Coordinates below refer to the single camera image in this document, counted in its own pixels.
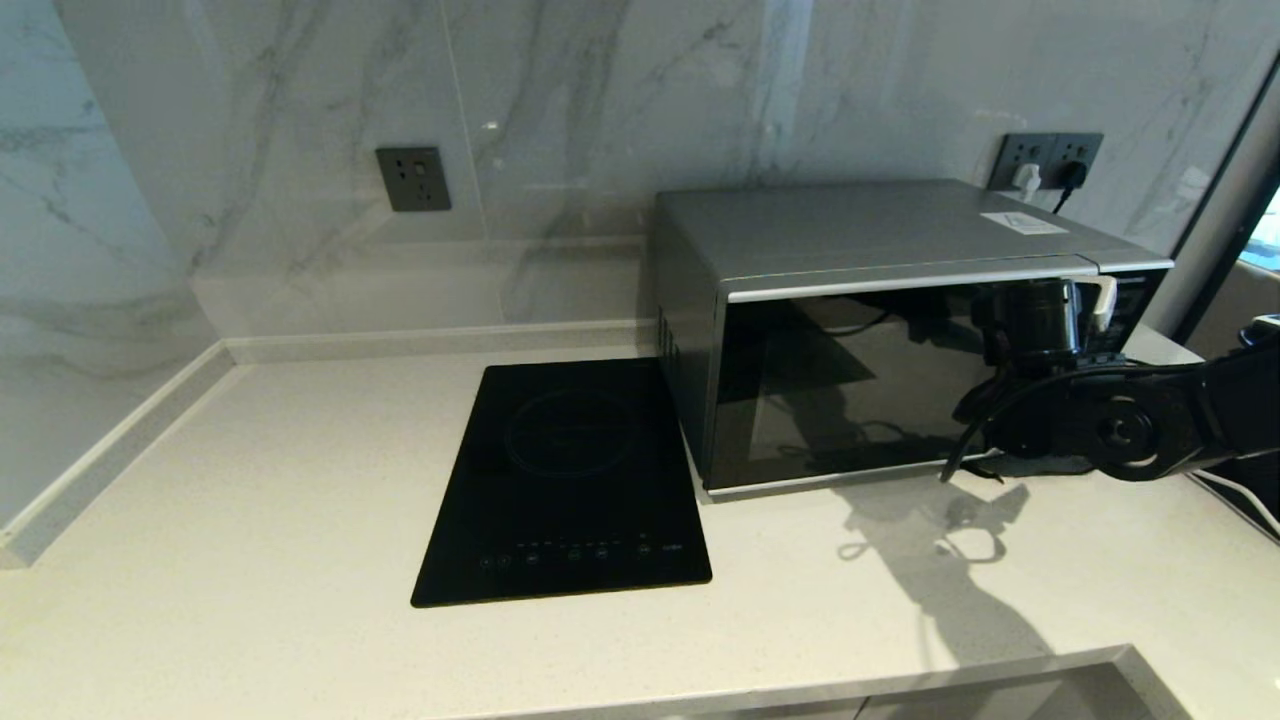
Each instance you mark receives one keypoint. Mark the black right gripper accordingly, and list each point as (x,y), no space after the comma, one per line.
(1040,315)

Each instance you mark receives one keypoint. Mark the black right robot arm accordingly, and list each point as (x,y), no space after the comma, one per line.
(1130,430)

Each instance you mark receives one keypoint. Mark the white paper sheet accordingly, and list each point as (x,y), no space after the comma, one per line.
(1024,223)

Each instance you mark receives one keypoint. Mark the silver microwave oven body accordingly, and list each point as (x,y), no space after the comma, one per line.
(850,225)

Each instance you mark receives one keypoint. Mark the black power plug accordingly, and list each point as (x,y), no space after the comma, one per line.
(1072,174)

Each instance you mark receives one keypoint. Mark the white power plug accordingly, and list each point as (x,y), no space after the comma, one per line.
(1027,180)

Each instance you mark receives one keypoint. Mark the grey cabinet front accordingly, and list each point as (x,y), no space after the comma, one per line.
(800,712)
(1000,700)

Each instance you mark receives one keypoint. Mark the black induction cooktop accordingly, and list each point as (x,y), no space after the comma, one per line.
(560,480)

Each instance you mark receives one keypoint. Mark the dark window frame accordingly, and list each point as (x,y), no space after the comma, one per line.
(1198,318)

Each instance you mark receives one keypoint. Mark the grey double wall socket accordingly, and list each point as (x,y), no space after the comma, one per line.
(1040,147)

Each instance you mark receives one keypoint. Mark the grey single wall socket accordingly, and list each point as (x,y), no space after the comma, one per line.
(413,179)

